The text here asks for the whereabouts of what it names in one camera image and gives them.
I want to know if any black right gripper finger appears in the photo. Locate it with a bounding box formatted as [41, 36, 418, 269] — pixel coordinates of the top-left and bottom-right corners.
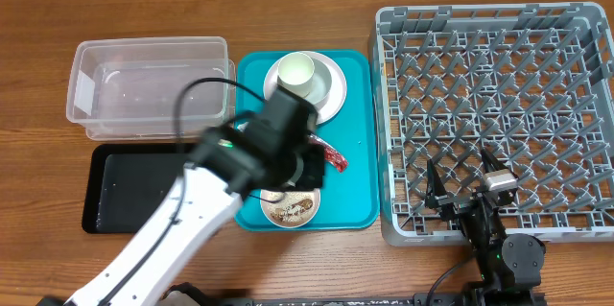
[425, 159, 448, 209]
[481, 148, 508, 173]

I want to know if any red snack wrapper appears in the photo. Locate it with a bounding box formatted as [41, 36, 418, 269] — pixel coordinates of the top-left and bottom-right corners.
[309, 134, 348, 173]

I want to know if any small white bowl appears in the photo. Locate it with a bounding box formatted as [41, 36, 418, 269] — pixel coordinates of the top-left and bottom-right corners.
[259, 189, 320, 229]

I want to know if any cream paper cup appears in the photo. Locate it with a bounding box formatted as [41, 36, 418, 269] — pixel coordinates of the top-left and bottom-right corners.
[277, 52, 315, 97]

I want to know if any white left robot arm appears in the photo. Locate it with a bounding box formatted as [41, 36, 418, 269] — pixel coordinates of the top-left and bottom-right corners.
[64, 88, 325, 305]

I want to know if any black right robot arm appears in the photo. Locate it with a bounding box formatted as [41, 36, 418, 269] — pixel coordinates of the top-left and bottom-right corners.
[425, 149, 546, 305]

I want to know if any grey dishwasher rack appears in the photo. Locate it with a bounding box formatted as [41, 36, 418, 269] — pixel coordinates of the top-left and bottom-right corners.
[368, 2, 613, 247]

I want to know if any brown food scrap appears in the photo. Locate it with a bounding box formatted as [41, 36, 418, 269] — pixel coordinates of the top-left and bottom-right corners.
[269, 193, 314, 222]

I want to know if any large white plate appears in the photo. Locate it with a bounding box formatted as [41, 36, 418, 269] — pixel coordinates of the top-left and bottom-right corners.
[263, 50, 348, 127]

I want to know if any teal plastic tray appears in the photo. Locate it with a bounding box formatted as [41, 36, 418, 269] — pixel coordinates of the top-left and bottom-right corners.
[235, 50, 380, 231]

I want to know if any black plastic tray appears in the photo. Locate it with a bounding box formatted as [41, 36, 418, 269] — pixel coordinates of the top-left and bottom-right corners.
[82, 143, 186, 234]

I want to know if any clear plastic bin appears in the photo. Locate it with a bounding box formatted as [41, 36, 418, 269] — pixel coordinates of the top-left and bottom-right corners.
[65, 36, 236, 141]

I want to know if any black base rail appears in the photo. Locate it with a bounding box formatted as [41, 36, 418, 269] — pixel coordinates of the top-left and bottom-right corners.
[158, 283, 548, 306]

